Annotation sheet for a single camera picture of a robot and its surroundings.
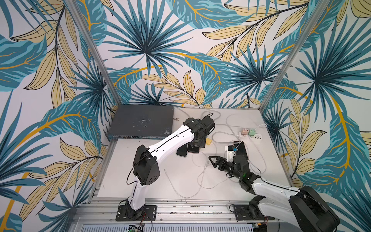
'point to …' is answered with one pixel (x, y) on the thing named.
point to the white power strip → (255, 137)
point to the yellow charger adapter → (208, 141)
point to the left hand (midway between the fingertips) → (194, 144)
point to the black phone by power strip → (241, 151)
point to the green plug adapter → (251, 132)
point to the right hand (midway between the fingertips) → (206, 163)
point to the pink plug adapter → (244, 131)
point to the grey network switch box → (142, 121)
